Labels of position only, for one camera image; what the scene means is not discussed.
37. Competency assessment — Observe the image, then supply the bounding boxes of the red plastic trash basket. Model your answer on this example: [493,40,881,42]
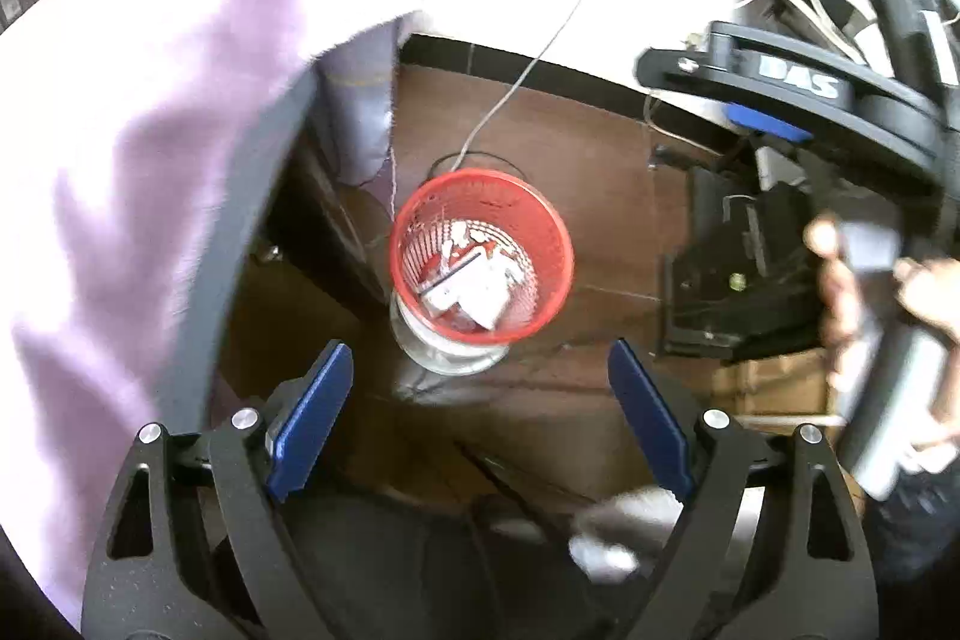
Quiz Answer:
[389,169,574,346]

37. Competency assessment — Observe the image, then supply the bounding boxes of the person right hand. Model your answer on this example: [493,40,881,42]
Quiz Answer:
[800,211,960,453]

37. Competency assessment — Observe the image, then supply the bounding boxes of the purple printed tablecloth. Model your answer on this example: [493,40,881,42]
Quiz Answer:
[2,0,416,627]

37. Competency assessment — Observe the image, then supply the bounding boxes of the white wall cable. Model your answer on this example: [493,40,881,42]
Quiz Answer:
[452,0,610,172]

